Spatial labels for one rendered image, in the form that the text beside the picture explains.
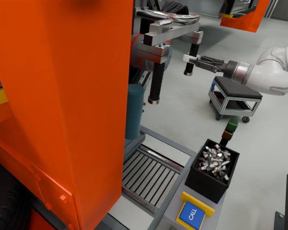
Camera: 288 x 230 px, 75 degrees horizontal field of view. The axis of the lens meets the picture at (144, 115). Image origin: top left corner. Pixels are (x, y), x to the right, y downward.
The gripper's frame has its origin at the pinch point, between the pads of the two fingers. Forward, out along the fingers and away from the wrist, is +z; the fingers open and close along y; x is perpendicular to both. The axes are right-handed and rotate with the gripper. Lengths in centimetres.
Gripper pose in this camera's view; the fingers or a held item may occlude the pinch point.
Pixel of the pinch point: (191, 58)
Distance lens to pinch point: 94.9
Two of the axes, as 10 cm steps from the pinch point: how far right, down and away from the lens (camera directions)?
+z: -8.4, -3.9, 3.8
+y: 5.4, -4.5, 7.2
